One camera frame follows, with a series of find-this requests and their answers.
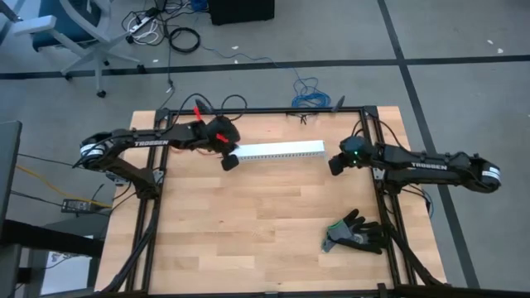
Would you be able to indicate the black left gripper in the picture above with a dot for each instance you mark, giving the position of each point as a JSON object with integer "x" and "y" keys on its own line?
{"x": 221, "y": 134}

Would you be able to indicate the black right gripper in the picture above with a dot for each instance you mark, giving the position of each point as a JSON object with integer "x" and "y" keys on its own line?
{"x": 356, "y": 153}

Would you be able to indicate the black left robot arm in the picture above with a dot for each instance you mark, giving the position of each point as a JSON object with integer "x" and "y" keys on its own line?
{"x": 149, "y": 142}

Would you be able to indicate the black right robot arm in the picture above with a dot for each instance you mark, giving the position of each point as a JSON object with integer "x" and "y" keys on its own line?
{"x": 430, "y": 165}

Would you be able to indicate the clear safety glasses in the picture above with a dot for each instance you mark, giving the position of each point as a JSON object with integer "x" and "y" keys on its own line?
{"x": 304, "y": 118}

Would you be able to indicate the black grey work glove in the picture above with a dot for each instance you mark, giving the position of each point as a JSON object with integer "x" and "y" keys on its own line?
{"x": 356, "y": 234}

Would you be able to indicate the black floor box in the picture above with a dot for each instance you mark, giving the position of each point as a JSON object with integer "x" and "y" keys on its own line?
{"x": 240, "y": 10}

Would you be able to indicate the black power adapter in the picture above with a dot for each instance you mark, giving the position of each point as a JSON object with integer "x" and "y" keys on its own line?
{"x": 76, "y": 205}

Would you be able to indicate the white power strip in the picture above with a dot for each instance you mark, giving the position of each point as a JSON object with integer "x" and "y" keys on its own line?
{"x": 143, "y": 22}

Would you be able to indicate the office chair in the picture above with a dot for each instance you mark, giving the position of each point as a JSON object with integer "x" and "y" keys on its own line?
{"x": 97, "y": 56}

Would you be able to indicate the black side desk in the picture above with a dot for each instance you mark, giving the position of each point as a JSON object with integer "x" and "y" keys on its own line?
{"x": 49, "y": 240}

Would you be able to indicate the dark grey monitor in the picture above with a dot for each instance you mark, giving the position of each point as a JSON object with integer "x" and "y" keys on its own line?
{"x": 8, "y": 174}

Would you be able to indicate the black aluminium table frame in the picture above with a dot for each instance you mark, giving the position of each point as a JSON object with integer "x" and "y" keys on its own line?
{"x": 269, "y": 110}

